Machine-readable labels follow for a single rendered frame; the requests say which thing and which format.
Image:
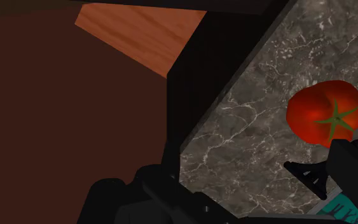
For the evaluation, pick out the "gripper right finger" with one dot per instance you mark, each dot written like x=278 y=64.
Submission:
x=352 y=170

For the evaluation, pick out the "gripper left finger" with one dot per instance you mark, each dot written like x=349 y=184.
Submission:
x=166 y=198

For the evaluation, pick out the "black pointed lattice figure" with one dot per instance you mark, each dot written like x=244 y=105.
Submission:
x=312 y=175

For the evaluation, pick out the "teal box with black marks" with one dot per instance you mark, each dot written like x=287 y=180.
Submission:
x=344 y=214

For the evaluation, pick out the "red tomato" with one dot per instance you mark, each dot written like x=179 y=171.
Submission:
x=315 y=114

